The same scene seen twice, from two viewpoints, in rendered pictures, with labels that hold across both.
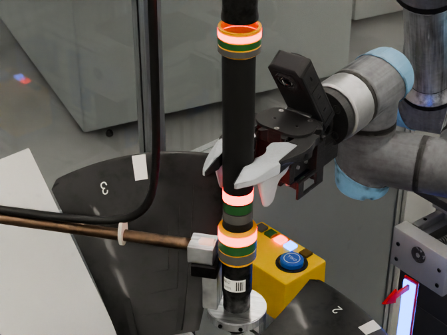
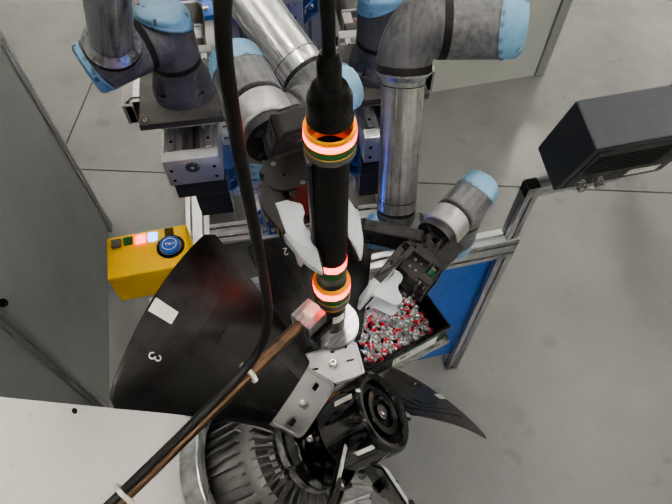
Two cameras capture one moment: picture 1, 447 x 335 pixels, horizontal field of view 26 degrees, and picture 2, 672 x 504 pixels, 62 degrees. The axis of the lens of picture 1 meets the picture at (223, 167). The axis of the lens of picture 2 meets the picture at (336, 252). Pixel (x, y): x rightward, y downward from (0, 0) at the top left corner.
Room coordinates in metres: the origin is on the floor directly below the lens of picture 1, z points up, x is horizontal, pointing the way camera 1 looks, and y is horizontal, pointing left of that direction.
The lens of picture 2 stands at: (0.72, 0.26, 2.01)
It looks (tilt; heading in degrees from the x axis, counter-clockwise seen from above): 57 degrees down; 299
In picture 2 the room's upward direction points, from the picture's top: straight up
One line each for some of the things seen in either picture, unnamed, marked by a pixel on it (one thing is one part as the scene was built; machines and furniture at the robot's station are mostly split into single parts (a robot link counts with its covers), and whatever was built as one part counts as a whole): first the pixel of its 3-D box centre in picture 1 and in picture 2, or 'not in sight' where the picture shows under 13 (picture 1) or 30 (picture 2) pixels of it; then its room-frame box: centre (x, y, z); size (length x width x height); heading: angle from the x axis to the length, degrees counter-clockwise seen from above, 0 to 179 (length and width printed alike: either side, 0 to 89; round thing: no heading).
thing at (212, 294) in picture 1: (228, 278); (326, 315); (0.88, -0.01, 1.38); 0.09 x 0.07 x 0.10; 77
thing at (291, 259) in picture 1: (291, 261); (170, 245); (1.30, -0.12, 1.08); 0.04 x 0.04 x 0.02
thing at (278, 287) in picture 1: (272, 274); (154, 264); (1.34, -0.09, 1.02); 0.16 x 0.10 x 0.11; 42
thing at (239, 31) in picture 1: (239, 38); (330, 138); (0.88, -0.02, 1.68); 0.04 x 0.04 x 0.03
